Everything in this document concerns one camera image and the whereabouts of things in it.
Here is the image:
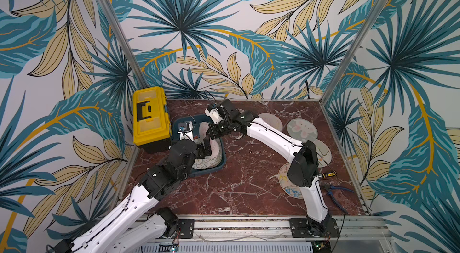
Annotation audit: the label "green white flower coaster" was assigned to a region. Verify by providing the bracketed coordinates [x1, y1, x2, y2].
[192, 156, 222, 170]

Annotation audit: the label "blue handled pliers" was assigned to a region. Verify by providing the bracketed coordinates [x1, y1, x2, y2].
[321, 182, 355, 215]

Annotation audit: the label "unicorn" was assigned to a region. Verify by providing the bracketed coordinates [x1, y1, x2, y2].
[259, 113, 283, 131]

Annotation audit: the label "cream blue doodle coaster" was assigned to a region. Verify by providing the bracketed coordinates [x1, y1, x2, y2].
[278, 163, 303, 199]

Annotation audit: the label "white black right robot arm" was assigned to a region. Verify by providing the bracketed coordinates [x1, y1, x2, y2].
[205, 99, 333, 237]

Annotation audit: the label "pink unicorn ring coaster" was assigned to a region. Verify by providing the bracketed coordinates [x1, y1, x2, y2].
[198, 122, 222, 158]

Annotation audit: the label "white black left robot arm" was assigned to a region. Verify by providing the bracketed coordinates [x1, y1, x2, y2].
[47, 137, 212, 253]

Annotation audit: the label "cream cat flower coaster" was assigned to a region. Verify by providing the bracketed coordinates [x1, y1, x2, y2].
[314, 139, 332, 168]

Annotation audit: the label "silver aluminium corner post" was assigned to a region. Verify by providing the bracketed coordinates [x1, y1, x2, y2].
[320, 0, 388, 105]

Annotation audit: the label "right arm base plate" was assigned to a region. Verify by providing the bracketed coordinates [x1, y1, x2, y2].
[289, 217, 340, 238]

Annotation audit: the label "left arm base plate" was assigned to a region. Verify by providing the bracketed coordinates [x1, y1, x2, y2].
[143, 218, 195, 240]

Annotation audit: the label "silver aluminium left post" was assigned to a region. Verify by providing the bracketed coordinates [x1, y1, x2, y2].
[97, 0, 149, 89]

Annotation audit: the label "aluminium front rail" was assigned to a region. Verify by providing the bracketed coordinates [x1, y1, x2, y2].
[130, 215, 392, 242]

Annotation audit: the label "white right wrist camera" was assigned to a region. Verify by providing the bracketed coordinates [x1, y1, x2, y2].
[205, 109, 223, 124]

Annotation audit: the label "yellow black screwdriver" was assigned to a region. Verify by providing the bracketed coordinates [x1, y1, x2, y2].
[317, 171, 337, 179]

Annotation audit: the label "teal plastic storage box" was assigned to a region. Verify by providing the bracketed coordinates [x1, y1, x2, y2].
[172, 114, 226, 178]

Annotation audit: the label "yellow plastic toolbox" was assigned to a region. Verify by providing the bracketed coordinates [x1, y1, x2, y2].
[133, 87, 172, 154]

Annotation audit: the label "green bunny coaster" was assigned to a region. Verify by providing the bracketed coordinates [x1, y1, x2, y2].
[287, 118, 318, 142]

